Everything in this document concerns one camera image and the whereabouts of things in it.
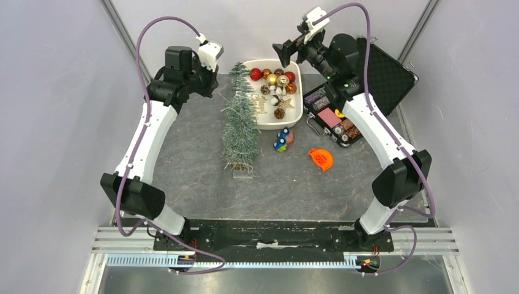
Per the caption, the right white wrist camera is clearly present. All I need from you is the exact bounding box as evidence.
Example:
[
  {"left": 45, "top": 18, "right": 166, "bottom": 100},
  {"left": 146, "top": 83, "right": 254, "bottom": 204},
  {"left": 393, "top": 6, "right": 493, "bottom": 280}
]
[{"left": 302, "top": 6, "right": 330, "bottom": 45}]

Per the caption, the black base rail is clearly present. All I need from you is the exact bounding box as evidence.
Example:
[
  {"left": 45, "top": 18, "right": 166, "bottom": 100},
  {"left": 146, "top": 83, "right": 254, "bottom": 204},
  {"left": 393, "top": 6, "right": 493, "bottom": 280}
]
[{"left": 113, "top": 219, "right": 394, "bottom": 263}]

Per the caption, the brown matte bauble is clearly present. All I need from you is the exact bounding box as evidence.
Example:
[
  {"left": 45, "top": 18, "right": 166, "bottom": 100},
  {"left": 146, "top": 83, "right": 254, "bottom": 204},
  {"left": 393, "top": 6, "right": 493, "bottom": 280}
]
[{"left": 274, "top": 69, "right": 284, "bottom": 77}]

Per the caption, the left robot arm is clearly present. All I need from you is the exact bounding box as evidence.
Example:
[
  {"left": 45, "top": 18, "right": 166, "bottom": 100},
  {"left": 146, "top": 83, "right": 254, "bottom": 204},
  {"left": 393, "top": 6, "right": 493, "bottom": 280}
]
[{"left": 100, "top": 41, "right": 224, "bottom": 250}]

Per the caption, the orange shiny bauble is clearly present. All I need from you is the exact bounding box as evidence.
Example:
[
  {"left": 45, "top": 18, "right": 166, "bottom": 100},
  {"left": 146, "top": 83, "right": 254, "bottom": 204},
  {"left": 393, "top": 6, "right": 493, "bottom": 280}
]
[{"left": 285, "top": 83, "right": 297, "bottom": 94}]

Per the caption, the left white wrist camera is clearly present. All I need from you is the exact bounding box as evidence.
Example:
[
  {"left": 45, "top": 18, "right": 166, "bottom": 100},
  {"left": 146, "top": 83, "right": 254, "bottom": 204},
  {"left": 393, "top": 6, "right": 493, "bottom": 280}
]
[{"left": 198, "top": 40, "right": 224, "bottom": 72}]

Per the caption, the white plastic tray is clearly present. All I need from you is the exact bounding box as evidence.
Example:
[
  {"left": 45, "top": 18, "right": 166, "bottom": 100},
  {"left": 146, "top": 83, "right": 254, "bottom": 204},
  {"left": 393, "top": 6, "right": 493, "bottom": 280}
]
[{"left": 245, "top": 61, "right": 303, "bottom": 130}]

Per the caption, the clear battery box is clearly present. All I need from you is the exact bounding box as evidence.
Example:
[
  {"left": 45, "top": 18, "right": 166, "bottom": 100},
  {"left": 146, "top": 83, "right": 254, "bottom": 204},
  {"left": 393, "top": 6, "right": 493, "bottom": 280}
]
[{"left": 233, "top": 169, "right": 255, "bottom": 179}]

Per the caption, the orange semicircle plastic piece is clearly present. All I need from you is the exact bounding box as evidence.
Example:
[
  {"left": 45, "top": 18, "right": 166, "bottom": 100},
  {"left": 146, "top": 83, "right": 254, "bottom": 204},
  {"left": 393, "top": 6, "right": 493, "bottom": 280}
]
[{"left": 308, "top": 149, "right": 334, "bottom": 172}]

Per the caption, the gold shiny bauble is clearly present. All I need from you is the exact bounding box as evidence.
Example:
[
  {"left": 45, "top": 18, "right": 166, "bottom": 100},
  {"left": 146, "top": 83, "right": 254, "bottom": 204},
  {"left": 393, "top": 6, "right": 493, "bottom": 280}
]
[{"left": 265, "top": 73, "right": 278, "bottom": 86}]

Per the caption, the silver gold bauble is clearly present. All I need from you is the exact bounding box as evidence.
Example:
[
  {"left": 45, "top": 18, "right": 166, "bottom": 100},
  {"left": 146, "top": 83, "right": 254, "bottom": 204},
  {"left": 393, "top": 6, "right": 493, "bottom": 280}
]
[{"left": 276, "top": 75, "right": 290, "bottom": 88}]

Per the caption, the red glitter bauble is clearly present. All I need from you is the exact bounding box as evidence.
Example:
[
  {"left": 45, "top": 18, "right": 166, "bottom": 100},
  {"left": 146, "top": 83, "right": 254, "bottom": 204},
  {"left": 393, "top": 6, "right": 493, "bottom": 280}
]
[{"left": 249, "top": 68, "right": 263, "bottom": 81}]

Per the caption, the pink card deck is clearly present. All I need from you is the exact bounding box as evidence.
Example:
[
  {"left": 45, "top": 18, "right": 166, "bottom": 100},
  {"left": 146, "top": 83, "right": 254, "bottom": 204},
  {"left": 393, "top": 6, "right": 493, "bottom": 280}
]
[{"left": 318, "top": 107, "right": 342, "bottom": 129}]

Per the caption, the small frosted christmas tree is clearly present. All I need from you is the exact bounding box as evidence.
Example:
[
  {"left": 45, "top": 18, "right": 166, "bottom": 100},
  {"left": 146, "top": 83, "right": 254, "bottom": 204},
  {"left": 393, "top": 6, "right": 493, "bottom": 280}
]
[{"left": 222, "top": 62, "right": 260, "bottom": 169}]

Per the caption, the frosted pine cone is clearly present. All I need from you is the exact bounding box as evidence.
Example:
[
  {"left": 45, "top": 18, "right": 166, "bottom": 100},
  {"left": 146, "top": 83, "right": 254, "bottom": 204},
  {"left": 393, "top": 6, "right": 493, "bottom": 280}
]
[{"left": 260, "top": 85, "right": 270, "bottom": 95}]

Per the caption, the gold merry christmas sign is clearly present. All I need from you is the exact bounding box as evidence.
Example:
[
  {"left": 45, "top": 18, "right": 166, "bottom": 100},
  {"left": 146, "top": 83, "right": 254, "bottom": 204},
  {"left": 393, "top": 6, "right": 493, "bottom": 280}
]
[{"left": 250, "top": 94, "right": 267, "bottom": 117}]

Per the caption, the brown pine cone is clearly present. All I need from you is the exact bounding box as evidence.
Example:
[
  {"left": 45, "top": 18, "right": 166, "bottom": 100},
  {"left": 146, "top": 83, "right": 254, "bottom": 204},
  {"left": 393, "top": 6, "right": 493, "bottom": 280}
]
[{"left": 274, "top": 107, "right": 285, "bottom": 119}]

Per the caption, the gold star topper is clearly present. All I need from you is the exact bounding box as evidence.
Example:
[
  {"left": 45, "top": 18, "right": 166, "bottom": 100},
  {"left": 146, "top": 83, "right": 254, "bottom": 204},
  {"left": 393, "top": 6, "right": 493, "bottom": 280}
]
[{"left": 278, "top": 97, "right": 295, "bottom": 110}]

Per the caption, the copper shiny bauble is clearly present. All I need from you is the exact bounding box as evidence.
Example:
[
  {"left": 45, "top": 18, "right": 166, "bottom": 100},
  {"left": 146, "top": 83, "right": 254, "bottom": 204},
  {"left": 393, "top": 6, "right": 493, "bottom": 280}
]
[{"left": 262, "top": 69, "right": 272, "bottom": 79}]

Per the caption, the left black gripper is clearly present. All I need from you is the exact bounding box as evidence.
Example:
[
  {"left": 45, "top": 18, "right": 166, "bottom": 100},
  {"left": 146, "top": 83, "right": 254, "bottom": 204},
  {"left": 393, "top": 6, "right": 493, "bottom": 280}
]
[{"left": 184, "top": 58, "right": 219, "bottom": 99}]

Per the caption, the white cotton boll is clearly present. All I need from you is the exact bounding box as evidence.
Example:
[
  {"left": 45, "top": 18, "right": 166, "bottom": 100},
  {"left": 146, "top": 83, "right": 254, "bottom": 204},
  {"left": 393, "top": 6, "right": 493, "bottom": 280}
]
[{"left": 270, "top": 94, "right": 282, "bottom": 107}]

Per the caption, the orange round toy disc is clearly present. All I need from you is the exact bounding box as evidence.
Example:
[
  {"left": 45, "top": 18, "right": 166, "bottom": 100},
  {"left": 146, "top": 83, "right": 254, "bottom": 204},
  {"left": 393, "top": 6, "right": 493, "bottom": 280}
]
[{"left": 286, "top": 130, "right": 294, "bottom": 143}]

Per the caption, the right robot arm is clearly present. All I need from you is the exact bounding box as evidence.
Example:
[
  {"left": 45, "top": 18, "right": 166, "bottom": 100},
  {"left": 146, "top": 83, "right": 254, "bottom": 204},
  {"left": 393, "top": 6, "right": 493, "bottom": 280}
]
[{"left": 272, "top": 32, "right": 432, "bottom": 250}]

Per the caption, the dark red bauble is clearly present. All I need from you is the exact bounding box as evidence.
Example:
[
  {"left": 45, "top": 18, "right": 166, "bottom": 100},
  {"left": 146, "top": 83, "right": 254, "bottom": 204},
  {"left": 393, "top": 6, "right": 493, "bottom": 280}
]
[{"left": 284, "top": 71, "right": 296, "bottom": 83}]

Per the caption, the black poker chip case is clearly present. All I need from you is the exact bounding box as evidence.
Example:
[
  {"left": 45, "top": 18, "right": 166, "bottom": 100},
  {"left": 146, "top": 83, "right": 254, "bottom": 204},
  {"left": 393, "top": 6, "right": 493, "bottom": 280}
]
[{"left": 303, "top": 37, "right": 419, "bottom": 148}]

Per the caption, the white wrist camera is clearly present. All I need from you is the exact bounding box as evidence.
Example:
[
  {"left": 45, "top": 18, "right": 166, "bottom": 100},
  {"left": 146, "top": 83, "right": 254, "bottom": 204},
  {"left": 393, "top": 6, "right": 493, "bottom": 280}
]
[
  {"left": 198, "top": 40, "right": 224, "bottom": 72},
  {"left": 302, "top": 6, "right": 330, "bottom": 45}
]

